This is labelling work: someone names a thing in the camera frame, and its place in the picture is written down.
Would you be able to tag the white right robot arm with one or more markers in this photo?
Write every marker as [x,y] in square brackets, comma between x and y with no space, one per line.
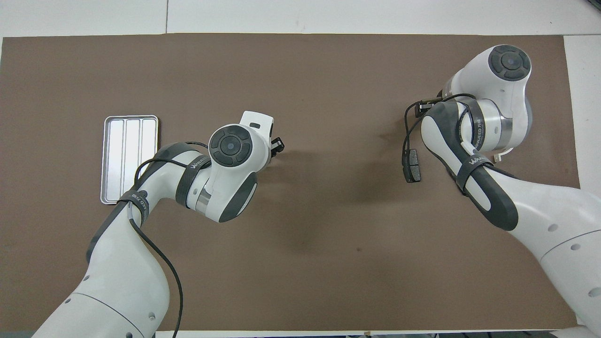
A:
[540,206]

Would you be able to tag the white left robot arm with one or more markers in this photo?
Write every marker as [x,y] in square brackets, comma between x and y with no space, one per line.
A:
[122,281]

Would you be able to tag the silver metal tray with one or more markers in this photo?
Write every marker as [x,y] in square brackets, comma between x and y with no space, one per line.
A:
[127,150]

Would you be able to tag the brown table mat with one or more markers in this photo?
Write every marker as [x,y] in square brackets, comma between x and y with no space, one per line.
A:
[328,80]

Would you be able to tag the dark grey rectangular brake pad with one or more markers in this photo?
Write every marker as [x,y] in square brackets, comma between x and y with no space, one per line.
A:
[412,166]

